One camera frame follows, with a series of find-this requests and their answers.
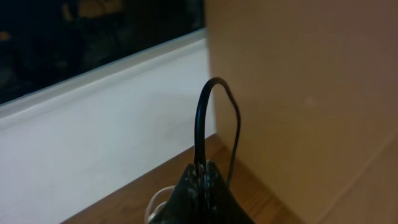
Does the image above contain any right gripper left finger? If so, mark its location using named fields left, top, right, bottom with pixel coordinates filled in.
left=149, top=164, right=201, bottom=224

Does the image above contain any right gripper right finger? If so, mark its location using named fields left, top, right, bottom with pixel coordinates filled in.
left=201, top=161, right=254, bottom=224

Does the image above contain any white usb cable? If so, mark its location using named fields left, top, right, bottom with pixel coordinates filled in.
left=144, top=185, right=177, bottom=224

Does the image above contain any black usb cable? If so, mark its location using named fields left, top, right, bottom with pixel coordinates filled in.
left=193, top=77, right=242, bottom=189

